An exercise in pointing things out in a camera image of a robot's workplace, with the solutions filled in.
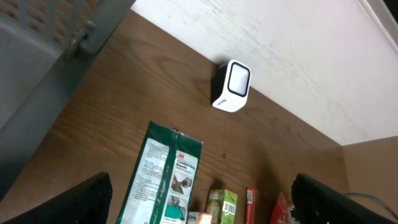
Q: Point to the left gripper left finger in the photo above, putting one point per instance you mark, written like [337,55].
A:
[86,203]

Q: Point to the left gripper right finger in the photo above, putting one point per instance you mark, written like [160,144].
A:
[315,202]

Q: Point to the red snack bag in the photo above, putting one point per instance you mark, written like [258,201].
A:
[283,212]

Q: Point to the green white snack bag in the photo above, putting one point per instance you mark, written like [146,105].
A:
[162,182]

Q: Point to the green juice carton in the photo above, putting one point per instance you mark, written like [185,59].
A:
[221,205]

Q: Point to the orange juice carton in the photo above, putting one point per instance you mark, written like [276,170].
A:
[199,218]

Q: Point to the white barcode scanner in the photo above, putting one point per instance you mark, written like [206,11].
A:
[230,86]

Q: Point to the grey plastic laundry basket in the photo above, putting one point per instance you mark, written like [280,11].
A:
[47,47]

